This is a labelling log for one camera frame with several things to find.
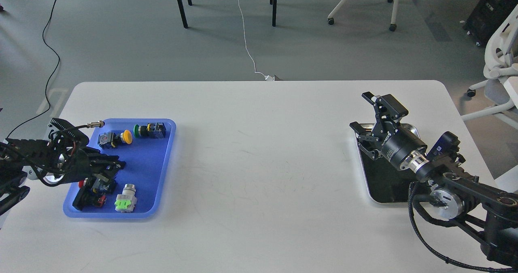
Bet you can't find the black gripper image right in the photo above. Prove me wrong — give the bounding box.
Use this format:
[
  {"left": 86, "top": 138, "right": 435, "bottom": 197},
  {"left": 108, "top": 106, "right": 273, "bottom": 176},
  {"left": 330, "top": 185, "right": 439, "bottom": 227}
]
[{"left": 349, "top": 92, "right": 427, "bottom": 171}]

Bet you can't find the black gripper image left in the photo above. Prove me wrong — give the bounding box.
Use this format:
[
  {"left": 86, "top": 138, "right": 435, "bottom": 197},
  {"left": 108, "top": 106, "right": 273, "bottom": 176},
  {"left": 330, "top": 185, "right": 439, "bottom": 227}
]
[{"left": 42, "top": 148, "right": 126, "bottom": 195}]

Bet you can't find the black robot arm image left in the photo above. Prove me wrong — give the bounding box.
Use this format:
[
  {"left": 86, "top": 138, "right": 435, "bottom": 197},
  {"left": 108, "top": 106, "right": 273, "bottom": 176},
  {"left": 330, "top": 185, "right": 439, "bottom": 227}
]
[{"left": 1, "top": 118, "right": 126, "bottom": 224}]

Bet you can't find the blue plastic tray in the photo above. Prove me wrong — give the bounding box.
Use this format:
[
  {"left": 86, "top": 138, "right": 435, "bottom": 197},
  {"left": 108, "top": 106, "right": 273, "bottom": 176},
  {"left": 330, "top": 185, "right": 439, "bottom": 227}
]
[{"left": 63, "top": 118, "right": 176, "bottom": 219}]

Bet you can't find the silver metal tray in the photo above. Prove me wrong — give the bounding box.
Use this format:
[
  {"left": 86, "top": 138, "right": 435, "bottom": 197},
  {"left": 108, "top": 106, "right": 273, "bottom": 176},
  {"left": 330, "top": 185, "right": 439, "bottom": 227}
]
[{"left": 357, "top": 123, "right": 430, "bottom": 203}]

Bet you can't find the white office chair right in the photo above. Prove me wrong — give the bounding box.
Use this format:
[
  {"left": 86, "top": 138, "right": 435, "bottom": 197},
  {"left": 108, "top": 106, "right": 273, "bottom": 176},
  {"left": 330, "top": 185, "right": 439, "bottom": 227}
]
[{"left": 461, "top": 6, "right": 518, "bottom": 129}]

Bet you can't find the black cabinet top right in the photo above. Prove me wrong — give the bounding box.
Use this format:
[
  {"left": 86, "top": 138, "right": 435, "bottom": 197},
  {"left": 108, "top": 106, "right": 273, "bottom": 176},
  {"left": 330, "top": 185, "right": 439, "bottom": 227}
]
[{"left": 463, "top": 0, "right": 517, "bottom": 47}]

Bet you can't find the red button black switch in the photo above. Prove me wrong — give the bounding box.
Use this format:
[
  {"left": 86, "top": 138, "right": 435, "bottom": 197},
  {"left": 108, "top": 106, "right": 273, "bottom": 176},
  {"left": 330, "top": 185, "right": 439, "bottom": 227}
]
[{"left": 72, "top": 179, "right": 107, "bottom": 211}]

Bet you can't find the yellow button black switch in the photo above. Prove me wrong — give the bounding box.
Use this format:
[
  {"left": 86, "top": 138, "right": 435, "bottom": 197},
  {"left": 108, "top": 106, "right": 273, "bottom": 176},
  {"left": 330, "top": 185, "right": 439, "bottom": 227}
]
[{"left": 97, "top": 129, "right": 133, "bottom": 150}]

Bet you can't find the green grey push button switch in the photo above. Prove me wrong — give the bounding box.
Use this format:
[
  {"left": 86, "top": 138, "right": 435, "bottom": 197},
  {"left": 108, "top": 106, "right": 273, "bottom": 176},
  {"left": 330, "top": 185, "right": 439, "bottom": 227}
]
[{"left": 115, "top": 183, "right": 138, "bottom": 213}]

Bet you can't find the green button blue switch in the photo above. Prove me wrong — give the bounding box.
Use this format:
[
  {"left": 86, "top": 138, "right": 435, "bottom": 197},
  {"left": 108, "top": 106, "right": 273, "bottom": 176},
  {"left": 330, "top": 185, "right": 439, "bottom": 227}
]
[{"left": 133, "top": 122, "right": 166, "bottom": 139}]

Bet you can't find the black cable on floor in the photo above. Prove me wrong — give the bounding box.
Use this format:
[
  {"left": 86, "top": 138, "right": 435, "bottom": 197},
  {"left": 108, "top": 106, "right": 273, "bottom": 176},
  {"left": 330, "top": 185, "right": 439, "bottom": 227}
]
[{"left": 0, "top": 0, "right": 93, "bottom": 144}]

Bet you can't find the white cable on floor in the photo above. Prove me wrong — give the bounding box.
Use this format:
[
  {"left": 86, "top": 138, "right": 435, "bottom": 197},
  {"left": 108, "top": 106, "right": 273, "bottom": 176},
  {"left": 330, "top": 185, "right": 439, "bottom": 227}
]
[{"left": 233, "top": 0, "right": 276, "bottom": 81}]

